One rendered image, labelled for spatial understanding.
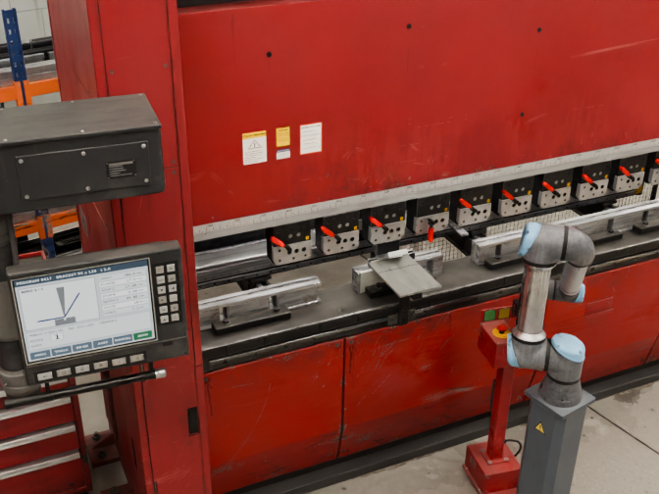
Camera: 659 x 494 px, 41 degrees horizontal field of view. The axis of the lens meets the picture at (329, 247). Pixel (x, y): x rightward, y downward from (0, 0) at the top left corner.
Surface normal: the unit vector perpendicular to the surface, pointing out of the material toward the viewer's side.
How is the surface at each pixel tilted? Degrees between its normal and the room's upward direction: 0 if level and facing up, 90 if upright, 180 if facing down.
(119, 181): 90
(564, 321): 90
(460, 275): 0
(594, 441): 0
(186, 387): 90
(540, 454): 90
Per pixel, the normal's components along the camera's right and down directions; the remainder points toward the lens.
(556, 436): -0.15, 0.48
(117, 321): 0.35, 0.46
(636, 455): 0.01, -0.87
